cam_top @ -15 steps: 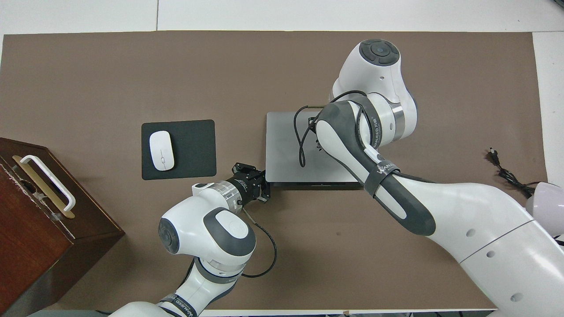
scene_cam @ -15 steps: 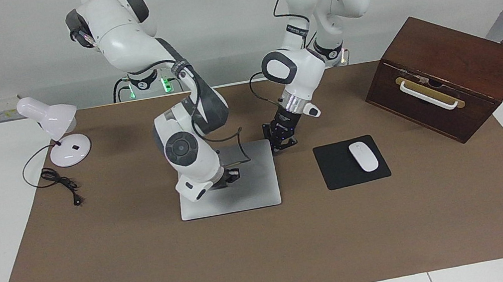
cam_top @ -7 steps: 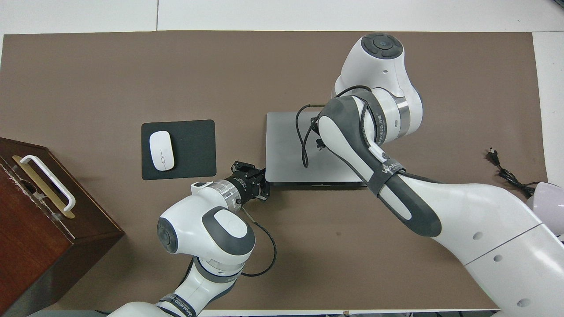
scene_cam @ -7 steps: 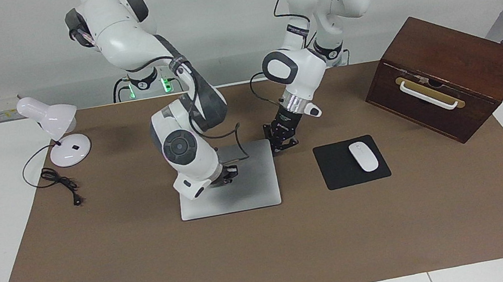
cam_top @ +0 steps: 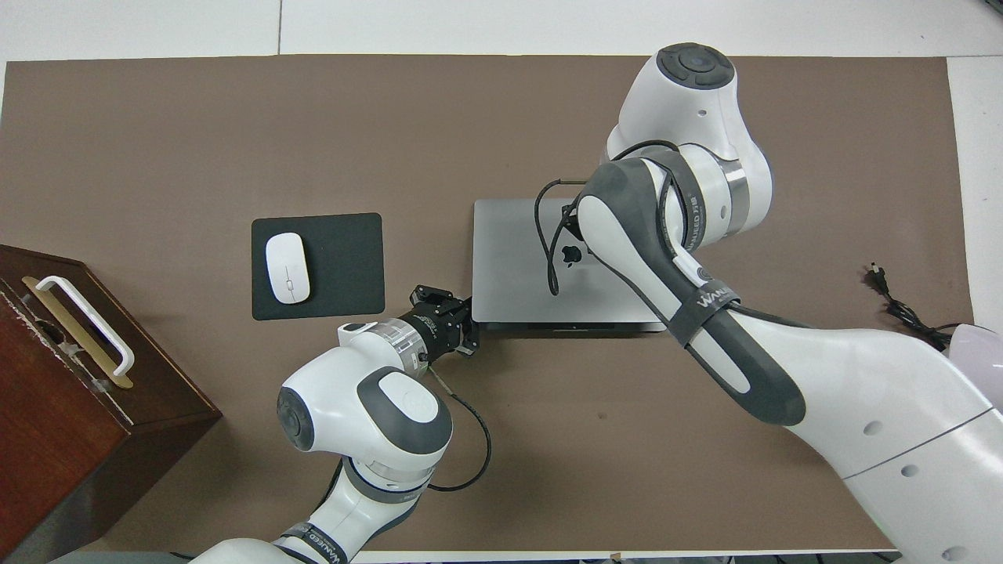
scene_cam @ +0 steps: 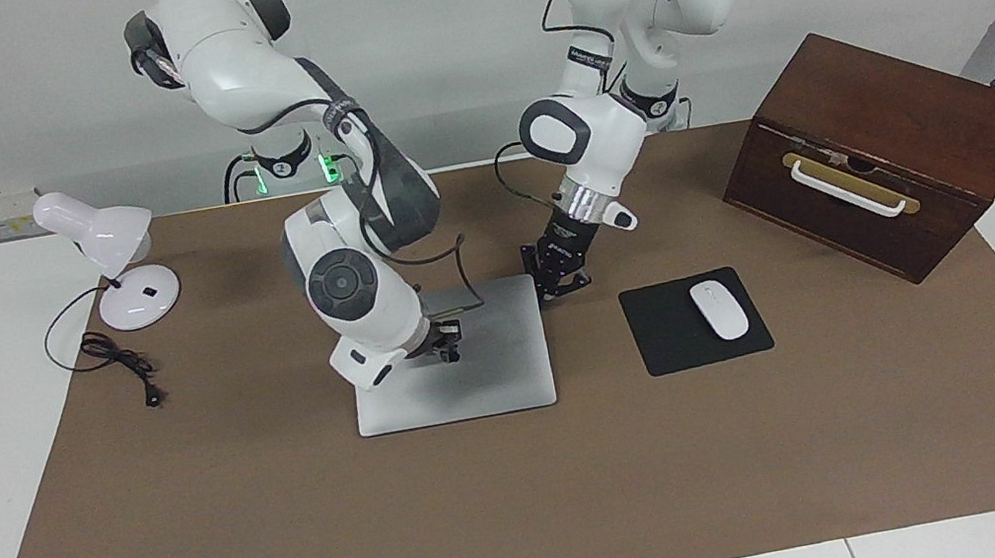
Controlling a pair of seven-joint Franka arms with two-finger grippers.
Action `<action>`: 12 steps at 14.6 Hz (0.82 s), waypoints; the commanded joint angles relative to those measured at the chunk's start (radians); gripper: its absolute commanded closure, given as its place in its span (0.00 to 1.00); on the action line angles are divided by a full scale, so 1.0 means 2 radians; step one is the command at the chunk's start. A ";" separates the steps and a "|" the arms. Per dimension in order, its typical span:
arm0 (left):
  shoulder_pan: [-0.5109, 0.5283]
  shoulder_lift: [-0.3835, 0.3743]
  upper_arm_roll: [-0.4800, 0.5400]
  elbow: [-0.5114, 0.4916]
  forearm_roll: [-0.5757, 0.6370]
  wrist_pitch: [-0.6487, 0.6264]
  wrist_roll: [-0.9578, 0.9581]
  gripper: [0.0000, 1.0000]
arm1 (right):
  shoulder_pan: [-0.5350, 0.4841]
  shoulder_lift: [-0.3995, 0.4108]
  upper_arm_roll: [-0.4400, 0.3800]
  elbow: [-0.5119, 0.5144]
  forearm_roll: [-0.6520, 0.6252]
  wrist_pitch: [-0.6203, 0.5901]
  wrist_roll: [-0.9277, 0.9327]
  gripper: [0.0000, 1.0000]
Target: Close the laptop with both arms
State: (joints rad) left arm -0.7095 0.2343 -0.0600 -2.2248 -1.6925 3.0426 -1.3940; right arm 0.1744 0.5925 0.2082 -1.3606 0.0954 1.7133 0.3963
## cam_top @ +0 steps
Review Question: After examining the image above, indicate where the dark brown wooden box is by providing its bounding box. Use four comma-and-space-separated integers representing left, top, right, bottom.
0, 244, 223, 561

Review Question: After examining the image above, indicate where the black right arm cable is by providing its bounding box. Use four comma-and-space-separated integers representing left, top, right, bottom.
534, 141, 683, 297

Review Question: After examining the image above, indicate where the black mouse pad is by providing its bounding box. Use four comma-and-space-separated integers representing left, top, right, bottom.
251, 212, 386, 321

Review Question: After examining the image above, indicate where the white desk lamp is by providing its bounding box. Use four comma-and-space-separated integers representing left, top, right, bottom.
948, 323, 1003, 385

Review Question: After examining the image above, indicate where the brown table mat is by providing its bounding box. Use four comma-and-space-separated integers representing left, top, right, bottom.
0, 55, 976, 553

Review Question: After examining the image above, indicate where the white computer mouse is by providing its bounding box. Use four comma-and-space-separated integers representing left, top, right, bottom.
265, 233, 311, 305

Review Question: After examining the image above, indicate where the white box handle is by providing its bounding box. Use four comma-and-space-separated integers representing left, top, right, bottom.
35, 275, 136, 378

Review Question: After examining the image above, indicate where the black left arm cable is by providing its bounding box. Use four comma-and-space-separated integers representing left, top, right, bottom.
427, 364, 492, 493

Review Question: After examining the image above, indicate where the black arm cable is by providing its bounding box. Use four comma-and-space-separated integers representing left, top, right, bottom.
427, 364, 492, 493
534, 141, 683, 297

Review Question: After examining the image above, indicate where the grey aluminium laptop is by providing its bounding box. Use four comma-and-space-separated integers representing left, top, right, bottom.
470, 197, 667, 334

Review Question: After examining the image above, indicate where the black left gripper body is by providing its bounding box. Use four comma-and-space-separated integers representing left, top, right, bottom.
400, 304, 463, 361

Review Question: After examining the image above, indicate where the black lamp power cable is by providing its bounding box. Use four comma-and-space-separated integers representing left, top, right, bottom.
864, 264, 969, 349

